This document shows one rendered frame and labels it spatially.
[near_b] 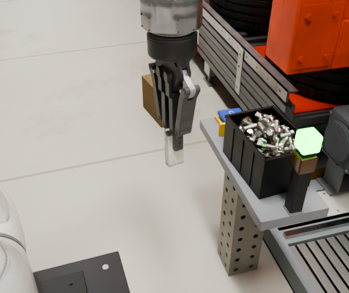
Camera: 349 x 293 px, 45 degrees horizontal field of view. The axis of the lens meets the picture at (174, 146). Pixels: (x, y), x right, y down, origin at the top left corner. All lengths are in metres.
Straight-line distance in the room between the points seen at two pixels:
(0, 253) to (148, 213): 0.95
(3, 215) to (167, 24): 0.47
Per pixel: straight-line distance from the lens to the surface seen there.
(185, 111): 0.65
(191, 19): 0.61
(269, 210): 0.99
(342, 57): 1.48
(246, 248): 1.35
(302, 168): 0.90
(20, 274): 0.72
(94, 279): 1.05
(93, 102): 2.28
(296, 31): 1.35
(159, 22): 0.60
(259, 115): 1.08
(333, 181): 1.66
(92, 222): 1.59
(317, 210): 1.02
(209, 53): 2.32
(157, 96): 0.72
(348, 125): 1.45
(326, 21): 1.38
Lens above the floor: 1.13
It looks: 36 degrees down
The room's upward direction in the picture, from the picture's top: straight up
